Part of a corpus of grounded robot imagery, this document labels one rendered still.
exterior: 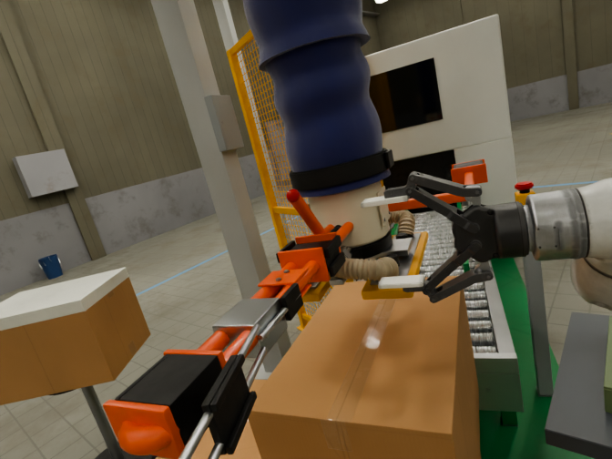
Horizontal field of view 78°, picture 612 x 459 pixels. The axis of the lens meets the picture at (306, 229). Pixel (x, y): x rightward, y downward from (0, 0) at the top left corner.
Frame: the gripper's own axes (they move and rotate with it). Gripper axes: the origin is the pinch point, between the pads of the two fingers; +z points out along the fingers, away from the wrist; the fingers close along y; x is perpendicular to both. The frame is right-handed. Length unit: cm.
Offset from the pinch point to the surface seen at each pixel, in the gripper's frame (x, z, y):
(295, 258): -2.9, 13.5, 0.0
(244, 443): 22, 63, 71
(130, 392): -36.2, 15.1, -1.0
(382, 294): 9.2, 4.0, 13.6
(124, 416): -38.0, 14.3, 0.0
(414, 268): 18.9, -1.2, 12.8
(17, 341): 23, 171, 35
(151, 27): 766, 665, -354
